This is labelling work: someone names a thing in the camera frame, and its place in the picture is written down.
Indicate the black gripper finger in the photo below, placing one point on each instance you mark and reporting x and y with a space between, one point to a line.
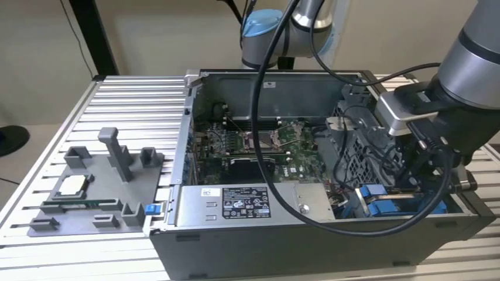
418 169
463 178

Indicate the hard disk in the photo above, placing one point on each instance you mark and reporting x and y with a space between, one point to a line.
372 191

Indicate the grey metal disk bay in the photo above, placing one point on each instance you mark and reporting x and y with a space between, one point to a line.
363 164

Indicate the blue plastic carrier tab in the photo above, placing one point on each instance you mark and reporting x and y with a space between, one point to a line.
383 209

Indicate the green motherboard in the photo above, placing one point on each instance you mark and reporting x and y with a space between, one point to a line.
300 158

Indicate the CPU socket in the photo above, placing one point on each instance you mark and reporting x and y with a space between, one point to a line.
266 140

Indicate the small black graphics card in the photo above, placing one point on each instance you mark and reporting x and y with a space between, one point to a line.
244 169

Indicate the open dark grey PC case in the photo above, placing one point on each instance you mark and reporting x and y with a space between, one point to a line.
274 251

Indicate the silver power supply unit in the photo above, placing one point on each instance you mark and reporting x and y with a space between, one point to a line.
195 210

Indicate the blue case latch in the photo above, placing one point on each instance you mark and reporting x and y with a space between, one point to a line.
151 209

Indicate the grey plastic parts rack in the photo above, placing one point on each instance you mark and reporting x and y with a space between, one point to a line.
98 175

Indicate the silver CPU chip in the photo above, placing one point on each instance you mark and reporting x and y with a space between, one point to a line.
72 185

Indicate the green RAM stick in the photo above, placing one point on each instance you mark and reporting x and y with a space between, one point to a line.
74 203

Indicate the black round base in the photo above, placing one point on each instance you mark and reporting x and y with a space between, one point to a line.
14 140

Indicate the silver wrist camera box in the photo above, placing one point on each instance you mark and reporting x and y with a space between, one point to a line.
395 117

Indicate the silver metal bracket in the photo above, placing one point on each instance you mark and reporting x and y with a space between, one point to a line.
336 123

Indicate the black metal frame post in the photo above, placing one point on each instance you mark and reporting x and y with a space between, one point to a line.
98 44

